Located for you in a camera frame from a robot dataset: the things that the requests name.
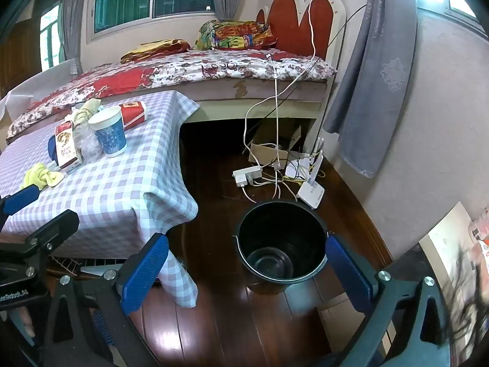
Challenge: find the brown cardboard box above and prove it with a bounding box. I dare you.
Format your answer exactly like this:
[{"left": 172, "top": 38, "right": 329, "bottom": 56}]
[{"left": 249, "top": 122, "right": 302, "bottom": 165}]

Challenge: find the white paper cup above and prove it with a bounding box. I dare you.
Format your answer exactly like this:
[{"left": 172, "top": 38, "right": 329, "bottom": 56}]
[{"left": 88, "top": 106, "right": 127, "bottom": 158}]

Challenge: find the red heart headboard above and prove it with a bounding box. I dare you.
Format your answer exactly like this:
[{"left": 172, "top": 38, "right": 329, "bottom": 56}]
[{"left": 256, "top": 0, "right": 348, "bottom": 65}]

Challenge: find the person's left hand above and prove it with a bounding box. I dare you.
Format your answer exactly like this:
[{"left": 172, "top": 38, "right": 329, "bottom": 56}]
[{"left": 17, "top": 308, "right": 37, "bottom": 339}]

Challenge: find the floral bedsheet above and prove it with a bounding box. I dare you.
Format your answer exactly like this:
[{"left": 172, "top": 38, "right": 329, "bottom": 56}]
[{"left": 6, "top": 50, "right": 339, "bottom": 144}]

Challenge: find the colourful printed pillow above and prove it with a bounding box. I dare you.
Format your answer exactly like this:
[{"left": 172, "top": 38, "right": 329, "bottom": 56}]
[{"left": 196, "top": 19, "right": 278, "bottom": 50}]

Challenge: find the pale cloth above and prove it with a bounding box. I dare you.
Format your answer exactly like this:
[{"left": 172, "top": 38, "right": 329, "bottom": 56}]
[{"left": 71, "top": 98, "right": 103, "bottom": 126}]

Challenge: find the checked tablecloth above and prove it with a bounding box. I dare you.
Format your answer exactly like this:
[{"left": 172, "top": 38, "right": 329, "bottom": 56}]
[{"left": 0, "top": 91, "right": 200, "bottom": 308}]

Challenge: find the white router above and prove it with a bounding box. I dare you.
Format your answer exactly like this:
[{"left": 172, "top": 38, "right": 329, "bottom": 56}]
[{"left": 297, "top": 138, "right": 325, "bottom": 209}]

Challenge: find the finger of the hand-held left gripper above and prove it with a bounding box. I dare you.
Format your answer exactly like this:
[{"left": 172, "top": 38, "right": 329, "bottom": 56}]
[
  {"left": 0, "top": 209, "right": 80, "bottom": 276},
  {"left": 0, "top": 185, "right": 41, "bottom": 234}
]

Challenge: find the yellow cloth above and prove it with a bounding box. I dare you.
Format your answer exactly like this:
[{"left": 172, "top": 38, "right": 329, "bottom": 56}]
[{"left": 21, "top": 162, "right": 65, "bottom": 190}]

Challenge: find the yellow cable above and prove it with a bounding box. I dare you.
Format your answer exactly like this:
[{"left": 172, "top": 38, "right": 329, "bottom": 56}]
[{"left": 263, "top": 157, "right": 325, "bottom": 186}]

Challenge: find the white wire rack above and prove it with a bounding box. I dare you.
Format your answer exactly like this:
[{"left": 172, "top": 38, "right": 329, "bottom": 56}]
[{"left": 50, "top": 254, "right": 123, "bottom": 278}]

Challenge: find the beige cardboard box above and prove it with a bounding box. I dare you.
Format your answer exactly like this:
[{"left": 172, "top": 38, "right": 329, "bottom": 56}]
[{"left": 317, "top": 201, "right": 489, "bottom": 352}]

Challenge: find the red white small packet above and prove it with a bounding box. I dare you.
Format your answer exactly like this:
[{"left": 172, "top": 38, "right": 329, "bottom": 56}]
[{"left": 54, "top": 121, "right": 83, "bottom": 172}]

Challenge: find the white plastic sheet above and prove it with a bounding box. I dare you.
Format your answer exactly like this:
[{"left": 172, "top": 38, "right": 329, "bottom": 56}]
[{"left": 0, "top": 58, "right": 79, "bottom": 123}]

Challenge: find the pink printed paper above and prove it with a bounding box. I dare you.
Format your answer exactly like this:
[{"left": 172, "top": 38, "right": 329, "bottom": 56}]
[{"left": 468, "top": 206, "right": 489, "bottom": 253}]

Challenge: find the red carton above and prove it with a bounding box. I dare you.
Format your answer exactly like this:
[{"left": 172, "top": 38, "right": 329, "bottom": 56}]
[{"left": 115, "top": 100, "right": 148, "bottom": 131}]

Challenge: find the white cable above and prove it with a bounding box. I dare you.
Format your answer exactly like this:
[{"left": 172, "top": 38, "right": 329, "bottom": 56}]
[
  {"left": 267, "top": 0, "right": 325, "bottom": 201},
  {"left": 242, "top": 55, "right": 319, "bottom": 203}
]

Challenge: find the black plastic bucket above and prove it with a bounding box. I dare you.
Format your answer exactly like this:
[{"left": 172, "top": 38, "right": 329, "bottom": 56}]
[{"left": 234, "top": 200, "right": 330, "bottom": 296}]

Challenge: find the white power strip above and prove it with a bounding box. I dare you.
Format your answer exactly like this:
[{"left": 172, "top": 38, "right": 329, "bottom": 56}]
[{"left": 232, "top": 165, "right": 263, "bottom": 188}]

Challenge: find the bed with beige frame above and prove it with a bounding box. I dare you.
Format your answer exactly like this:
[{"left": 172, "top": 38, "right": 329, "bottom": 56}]
[{"left": 6, "top": 46, "right": 340, "bottom": 146}]

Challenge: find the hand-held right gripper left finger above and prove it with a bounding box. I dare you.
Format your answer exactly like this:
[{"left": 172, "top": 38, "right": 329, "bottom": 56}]
[{"left": 42, "top": 233, "right": 171, "bottom": 367}]

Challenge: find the black cable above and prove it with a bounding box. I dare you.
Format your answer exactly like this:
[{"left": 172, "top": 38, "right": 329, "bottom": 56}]
[{"left": 242, "top": 4, "right": 368, "bottom": 150}]

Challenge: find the folded yellow red blanket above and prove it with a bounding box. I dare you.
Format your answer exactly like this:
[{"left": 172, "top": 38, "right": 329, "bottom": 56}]
[{"left": 120, "top": 39, "right": 191, "bottom": 64}]

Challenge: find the white modem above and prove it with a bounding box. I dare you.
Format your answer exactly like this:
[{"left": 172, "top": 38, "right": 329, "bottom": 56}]
[{"left": 285, "top": 158, "right": 310, "bottom": 182}]

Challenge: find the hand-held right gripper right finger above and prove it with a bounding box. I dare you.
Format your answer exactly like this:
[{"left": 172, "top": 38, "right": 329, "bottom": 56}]
[{"left": 325, "top": 235, "right": 451, "bottom": 367}]

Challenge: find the clear plastic bag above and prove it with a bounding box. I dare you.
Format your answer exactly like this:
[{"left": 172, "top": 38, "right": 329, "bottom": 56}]
[{"left": 72, "top": 122, "right": 101, "bottom": 161}]

